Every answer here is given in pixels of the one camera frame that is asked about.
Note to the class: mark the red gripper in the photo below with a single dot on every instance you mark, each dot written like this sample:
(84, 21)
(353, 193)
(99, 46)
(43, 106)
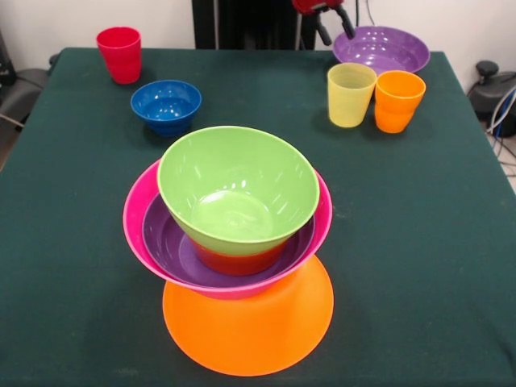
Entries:
(314, 6)

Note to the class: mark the purple plastic bowl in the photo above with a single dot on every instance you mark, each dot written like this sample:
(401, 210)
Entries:
(383, 50)
(161, 242)

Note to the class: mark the yellow plastic cup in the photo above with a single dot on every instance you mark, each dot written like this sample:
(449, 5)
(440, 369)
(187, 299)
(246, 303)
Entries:
(348, 101)

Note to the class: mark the orange plastic cup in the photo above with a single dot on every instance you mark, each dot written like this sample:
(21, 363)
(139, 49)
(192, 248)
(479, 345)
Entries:
(397, 109)

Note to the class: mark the green plastic bowl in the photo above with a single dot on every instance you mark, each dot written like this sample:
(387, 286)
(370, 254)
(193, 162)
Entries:
(238, 173)

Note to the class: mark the small blue plastic bowl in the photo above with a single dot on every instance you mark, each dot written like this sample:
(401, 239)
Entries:
(165, 105)

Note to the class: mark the small red-orange plastic bowl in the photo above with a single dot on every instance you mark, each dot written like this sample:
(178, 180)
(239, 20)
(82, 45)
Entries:
(238, 264)

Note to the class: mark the large pink plastic bowl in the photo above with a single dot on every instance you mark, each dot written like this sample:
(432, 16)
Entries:
(135, 217)

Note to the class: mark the large orange plastic bowl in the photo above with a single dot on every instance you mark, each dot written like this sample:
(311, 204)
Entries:
(250, 334)

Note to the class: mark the red plastic cup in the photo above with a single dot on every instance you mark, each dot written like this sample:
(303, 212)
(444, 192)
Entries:
(119, 56)

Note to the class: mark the dark green table cloth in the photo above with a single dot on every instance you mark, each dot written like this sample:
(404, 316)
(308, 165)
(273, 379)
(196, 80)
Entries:
(80, 262)

